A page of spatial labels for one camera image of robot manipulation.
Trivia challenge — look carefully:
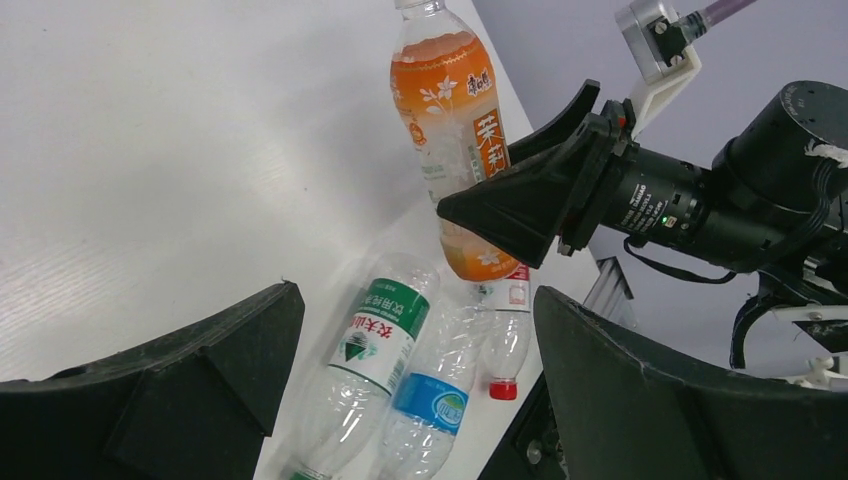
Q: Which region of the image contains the blue label clear bottle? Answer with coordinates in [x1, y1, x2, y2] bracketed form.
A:
[369, 285, 488, 480]

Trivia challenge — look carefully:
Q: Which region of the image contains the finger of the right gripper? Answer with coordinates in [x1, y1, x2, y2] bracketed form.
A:
[508, 79, 601, 166]
[436, 113, 613, 268]

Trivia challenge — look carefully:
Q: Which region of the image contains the aluminium rail frame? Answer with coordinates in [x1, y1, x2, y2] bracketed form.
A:
[583, 256, 639, 331]

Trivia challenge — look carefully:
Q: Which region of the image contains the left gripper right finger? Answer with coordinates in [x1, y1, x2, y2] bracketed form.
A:
[534, 286, 847, 479]

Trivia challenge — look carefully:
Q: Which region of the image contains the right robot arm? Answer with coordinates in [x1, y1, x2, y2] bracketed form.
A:
[436, 80, 847, 370]

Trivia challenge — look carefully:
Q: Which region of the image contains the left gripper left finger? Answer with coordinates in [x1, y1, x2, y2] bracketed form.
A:
[1, 281, 305, 479]

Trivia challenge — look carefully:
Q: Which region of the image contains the green cap water bottle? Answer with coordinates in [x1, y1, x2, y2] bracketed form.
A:
[283, 253, 440, 479]

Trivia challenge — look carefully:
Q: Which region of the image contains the orange drink bottle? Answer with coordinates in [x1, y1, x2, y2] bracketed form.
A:
[389, 0, 525, 284]

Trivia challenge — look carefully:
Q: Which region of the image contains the red label bottle near right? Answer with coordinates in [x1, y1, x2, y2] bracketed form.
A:
[478, 265, 533, 401]

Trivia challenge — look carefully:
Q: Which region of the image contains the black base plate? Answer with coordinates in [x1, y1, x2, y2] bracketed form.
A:
[478, 374, 571, 480]

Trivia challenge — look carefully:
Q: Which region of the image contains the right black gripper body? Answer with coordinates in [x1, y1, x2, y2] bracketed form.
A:
[559, 99, 848, 273]

